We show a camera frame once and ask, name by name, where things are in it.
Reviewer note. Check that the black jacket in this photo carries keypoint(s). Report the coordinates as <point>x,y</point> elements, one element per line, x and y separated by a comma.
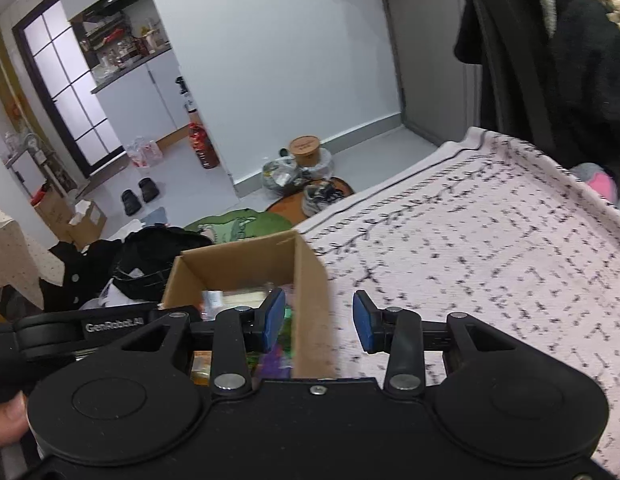
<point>505,85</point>

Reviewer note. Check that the patterned white blanket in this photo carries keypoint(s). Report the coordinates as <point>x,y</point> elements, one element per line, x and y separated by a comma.
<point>490,285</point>

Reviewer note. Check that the brown cardboard box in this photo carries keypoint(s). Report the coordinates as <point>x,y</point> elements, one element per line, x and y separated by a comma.
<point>310,310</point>

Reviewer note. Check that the black bag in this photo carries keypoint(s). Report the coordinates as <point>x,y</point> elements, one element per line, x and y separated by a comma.
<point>154,255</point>

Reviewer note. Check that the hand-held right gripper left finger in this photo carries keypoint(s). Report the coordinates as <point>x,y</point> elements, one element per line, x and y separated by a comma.
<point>276,317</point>

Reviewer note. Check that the cooking oil bottle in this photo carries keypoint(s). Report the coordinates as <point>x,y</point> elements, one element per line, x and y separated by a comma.
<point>205,149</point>

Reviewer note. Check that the row of kitchen jars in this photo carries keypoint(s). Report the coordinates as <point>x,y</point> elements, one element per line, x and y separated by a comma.
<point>119,47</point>

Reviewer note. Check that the pink plush toy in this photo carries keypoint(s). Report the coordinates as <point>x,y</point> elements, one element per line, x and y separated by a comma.
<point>602,182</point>

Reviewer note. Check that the small open cardboard carton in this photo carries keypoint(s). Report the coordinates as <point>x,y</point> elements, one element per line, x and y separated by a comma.
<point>89,222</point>

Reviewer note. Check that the white kitchen cabinet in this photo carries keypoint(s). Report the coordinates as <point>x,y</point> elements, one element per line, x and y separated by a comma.
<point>134,100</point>

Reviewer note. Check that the black clothing pile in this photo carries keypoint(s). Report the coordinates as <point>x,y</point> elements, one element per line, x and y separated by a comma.
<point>69,270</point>

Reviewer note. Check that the round brown mat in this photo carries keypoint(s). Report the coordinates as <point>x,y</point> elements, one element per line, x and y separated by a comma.
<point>285,208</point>

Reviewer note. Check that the pink plastic bag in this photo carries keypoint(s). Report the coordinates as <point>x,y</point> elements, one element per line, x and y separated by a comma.
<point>142,152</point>

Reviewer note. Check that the grey door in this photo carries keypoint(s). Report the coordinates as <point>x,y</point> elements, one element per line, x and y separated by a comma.
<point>425,50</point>

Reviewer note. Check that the black framed window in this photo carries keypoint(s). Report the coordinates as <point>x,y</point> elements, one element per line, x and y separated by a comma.
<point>64,75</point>

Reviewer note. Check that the black slipper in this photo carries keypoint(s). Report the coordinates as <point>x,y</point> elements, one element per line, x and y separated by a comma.
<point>130,203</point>
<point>149,191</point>

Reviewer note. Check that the person's left hand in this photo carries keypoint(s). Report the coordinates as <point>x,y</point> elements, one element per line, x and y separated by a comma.
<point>7,420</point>

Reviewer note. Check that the brown lidded jar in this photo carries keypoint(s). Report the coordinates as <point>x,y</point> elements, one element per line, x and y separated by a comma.
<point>306,151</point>

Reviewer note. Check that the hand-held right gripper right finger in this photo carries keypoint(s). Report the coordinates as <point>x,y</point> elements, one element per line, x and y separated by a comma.
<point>362,322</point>

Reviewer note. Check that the black spray bottle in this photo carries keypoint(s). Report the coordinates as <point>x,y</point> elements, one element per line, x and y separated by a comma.
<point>185,97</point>

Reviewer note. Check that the pair of grey shoes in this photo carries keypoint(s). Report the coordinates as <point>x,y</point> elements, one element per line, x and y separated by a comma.
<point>319,197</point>

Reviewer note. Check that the green frog rug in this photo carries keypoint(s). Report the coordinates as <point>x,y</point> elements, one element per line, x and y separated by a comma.
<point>239,225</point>

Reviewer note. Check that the clear plastic bag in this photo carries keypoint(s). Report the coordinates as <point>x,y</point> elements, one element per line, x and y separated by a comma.
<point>280,175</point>

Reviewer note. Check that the long purple snack packet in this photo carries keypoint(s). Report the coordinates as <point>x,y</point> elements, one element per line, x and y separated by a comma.
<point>277,364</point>

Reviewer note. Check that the dotted beige cloth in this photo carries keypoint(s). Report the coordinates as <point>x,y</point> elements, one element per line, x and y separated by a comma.
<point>14,255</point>

